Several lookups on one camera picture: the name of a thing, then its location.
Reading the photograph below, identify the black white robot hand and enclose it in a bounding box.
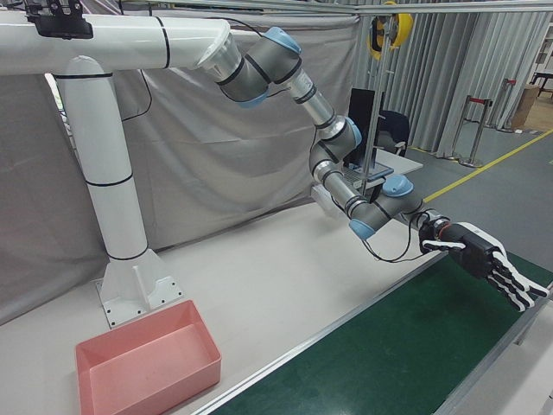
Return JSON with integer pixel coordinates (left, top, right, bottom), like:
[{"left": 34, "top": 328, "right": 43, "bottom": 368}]
[{"left": 418, "top": 221, "right": 550, "bottom": 313}]

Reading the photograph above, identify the pink plastic basket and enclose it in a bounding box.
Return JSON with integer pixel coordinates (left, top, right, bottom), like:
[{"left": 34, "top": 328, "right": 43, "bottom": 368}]
[{"left": 75, "top": 300, "right": 223, "bottom": 415}]

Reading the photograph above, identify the white desk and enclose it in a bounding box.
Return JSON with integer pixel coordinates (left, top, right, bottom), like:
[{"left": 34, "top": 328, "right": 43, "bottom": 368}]
[{"left": 340, "top": 153, "right": 423, "bottom": 191}]

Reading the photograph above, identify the metal barrier stanchion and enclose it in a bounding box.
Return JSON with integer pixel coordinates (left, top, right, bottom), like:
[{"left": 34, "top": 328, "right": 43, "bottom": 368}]
[
  {"left": 496, "top": 77, "right": 519, "bottom": 133},
  {"left": 458, "top": 99, "right": 496, "bottom": 169}
]

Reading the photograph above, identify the green conveyor belt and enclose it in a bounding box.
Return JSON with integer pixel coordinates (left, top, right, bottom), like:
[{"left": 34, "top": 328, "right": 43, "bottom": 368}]
[{"left": 196, "top": 248, "right": 553, "bottom": 415}]

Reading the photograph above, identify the dark blue chair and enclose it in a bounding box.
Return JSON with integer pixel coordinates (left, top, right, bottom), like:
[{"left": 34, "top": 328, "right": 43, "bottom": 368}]
[{"left": 375, "top": 110, "right": 410, "bottom": 155}]

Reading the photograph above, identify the cardboard box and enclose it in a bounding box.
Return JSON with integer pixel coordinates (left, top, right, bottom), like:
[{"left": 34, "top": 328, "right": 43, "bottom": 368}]
[{"left": 512, "top": 84, "right": 539, "bottom": 133}]

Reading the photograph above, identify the pleated grey curtain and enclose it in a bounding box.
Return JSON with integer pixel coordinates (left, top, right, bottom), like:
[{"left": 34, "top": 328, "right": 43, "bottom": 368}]
[{"left": 379, "top": 12, "right": 532, "bottom": 157}]

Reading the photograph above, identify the black desk monitor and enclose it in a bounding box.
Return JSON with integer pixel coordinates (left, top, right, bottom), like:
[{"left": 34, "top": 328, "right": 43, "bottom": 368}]
[{"left": 347, "top": 87, "right": 385, "bottom": 172}]

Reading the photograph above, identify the grey fabric curtain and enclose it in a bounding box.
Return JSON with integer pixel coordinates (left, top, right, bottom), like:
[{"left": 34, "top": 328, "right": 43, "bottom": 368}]
[{"left": 0, "top": 0, "right": 359, "bottom": 325}]

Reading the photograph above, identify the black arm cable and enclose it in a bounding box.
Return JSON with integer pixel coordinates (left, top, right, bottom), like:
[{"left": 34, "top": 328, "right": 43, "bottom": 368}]
[{"left": 224, "top": 16, "right": 437, "bottom": 264}]

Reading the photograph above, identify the yellow cable reel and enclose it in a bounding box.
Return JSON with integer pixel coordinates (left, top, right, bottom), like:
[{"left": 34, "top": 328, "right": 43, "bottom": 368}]
[{"left": 366, "top": 11, "right": 414, "bottom": 61}]

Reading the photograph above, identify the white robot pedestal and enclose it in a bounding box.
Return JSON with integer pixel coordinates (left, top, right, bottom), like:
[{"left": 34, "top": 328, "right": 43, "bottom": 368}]
[{"left": 0, "top": 10, "right": 232, "bottom": 332}]

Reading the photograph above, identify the black overhead camera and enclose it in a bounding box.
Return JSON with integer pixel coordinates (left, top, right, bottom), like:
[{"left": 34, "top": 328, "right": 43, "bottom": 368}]
[{"left": 23, "top": 0, "right": 94, "bottom": 40}]

